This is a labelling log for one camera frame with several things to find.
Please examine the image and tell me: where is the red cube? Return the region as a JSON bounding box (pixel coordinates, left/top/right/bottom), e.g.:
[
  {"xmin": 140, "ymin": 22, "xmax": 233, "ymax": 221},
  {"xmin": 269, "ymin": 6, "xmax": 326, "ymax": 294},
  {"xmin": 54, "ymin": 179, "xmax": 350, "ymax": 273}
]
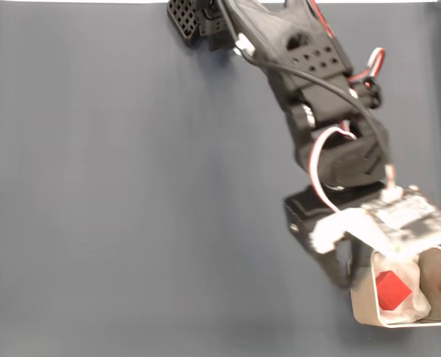
[{"xmin": 375, "ymin": 270, "xmax": 413, "ymax": 312}]

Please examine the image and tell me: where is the beige open-top box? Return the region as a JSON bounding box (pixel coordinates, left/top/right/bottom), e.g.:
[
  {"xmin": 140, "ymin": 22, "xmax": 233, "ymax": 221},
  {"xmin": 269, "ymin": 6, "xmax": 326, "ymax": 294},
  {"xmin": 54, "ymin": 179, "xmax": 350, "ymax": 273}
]
[{"xmin": 348, "ymin": 244, "xmax": 441, "ymax": 329}]

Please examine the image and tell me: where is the white crumpled paper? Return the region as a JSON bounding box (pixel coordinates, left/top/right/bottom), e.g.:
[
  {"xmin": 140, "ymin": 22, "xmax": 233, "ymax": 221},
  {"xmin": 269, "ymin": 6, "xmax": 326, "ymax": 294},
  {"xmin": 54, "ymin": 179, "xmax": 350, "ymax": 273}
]
[{"xmin": 372, "ymin": 256, "xmax": 432, "ymax": 325}]

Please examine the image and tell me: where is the dark grey table mat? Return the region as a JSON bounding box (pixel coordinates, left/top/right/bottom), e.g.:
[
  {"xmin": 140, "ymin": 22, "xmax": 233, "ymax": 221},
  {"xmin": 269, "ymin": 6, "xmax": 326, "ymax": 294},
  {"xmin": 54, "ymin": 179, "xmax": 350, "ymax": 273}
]
[{"xmin": 0, "ymin": 2, "xmax": 441, "ymax": 357}]

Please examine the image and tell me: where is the red white black servo wire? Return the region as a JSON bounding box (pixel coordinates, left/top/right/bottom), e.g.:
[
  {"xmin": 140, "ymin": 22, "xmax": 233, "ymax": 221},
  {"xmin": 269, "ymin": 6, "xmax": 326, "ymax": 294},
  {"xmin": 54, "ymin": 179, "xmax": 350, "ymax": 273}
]
[
  {"xmin": 309, "ymin": 0, "xmax": 387, "ymax": 82},
  {"xmin": 308, "ymin": 126, "xmax": 358, "ymax": 216}
]

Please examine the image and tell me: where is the camera board on white mount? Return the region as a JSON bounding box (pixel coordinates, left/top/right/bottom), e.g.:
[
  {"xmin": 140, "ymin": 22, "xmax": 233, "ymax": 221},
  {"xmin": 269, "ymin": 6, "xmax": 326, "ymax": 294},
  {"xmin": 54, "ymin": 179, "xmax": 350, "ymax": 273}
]
[{"xmin": 309, "ymin": 184, "xmax": 441, "ymax": 258}]

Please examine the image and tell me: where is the black camera cable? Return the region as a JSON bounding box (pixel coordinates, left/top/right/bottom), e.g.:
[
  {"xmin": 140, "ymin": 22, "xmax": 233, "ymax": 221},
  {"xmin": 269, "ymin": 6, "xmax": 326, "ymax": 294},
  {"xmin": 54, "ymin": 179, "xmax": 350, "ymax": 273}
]
[{"xmin": 216, "ymin": 0, "xmax": 396, "ymax": 198}]

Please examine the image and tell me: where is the white cable tie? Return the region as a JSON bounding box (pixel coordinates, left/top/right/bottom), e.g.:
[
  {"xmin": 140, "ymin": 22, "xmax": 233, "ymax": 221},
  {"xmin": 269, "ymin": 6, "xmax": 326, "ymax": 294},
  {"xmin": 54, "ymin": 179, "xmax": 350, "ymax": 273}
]
[{"xmin": 234, "ymin": 34, "xmax": 255, "ymax": 56}]

